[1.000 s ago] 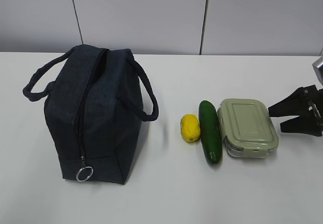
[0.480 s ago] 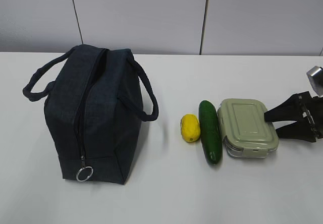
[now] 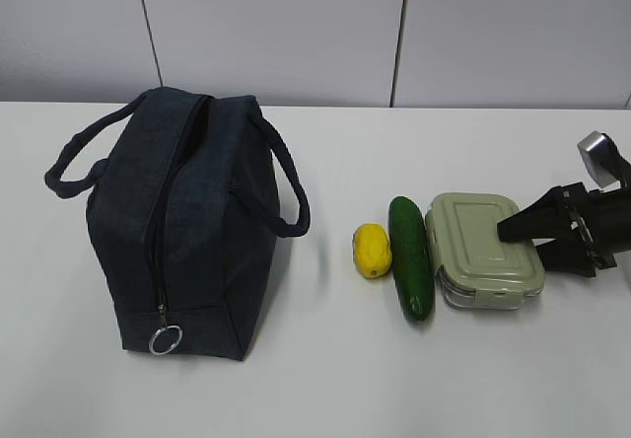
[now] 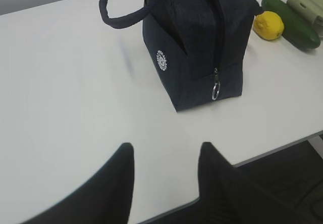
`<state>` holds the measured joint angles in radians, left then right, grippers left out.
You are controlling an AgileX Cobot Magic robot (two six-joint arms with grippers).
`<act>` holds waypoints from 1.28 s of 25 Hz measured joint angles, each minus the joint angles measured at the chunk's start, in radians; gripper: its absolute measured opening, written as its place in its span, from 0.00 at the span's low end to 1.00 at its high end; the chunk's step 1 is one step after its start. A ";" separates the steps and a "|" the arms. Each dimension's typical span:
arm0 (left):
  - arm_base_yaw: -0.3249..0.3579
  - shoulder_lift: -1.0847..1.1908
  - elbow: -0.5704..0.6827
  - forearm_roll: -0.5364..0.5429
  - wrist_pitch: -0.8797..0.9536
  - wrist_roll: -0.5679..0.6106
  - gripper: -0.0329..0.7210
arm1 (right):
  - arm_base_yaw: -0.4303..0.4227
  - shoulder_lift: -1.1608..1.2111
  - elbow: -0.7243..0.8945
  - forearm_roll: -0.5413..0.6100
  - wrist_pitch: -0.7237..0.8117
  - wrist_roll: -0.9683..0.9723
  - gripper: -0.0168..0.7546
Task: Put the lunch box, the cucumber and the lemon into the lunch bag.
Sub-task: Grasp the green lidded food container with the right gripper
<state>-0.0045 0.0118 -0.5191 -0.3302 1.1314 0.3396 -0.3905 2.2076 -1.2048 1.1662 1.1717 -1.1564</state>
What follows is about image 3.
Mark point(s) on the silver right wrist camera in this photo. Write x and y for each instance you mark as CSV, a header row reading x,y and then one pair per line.
x,y
603,161

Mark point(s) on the green cucumber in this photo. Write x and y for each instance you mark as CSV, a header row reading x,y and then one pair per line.
x,y
411,267

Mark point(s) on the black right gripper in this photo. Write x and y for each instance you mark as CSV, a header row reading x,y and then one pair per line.
x,y
597,222

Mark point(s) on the glass container green lid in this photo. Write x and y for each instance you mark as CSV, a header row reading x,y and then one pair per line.
x,y
473,267

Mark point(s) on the yellow lemon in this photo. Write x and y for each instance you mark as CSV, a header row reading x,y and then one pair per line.
x,y
372,254

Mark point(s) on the dark navy lunch bag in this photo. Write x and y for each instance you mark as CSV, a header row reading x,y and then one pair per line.
x,y
187,196

